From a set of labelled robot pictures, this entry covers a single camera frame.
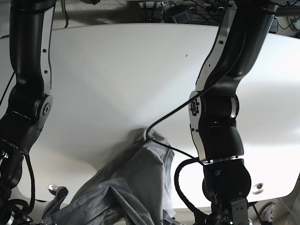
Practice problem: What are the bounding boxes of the grey T-shirt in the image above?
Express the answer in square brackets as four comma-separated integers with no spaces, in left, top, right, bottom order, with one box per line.
[42,129,176,225]

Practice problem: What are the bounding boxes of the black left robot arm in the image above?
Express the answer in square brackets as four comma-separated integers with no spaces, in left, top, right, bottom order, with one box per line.
[174,0,278,225]

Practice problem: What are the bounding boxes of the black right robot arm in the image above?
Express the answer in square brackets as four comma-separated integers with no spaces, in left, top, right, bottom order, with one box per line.
[0,0,56,225]

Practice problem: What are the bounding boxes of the left table grommet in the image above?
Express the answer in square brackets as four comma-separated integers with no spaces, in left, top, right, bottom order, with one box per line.
[48,184,59,195]

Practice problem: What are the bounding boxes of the table grommet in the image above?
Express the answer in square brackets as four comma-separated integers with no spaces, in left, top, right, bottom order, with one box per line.
[251,183,265,195]
[48,184,59,195]

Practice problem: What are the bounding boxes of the right table grommet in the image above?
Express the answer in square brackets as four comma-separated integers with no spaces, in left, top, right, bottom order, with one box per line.
[251,183,265,195]

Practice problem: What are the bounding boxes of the grey sneaker shoe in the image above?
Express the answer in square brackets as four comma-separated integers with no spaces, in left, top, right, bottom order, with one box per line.
[260,203,276,224]

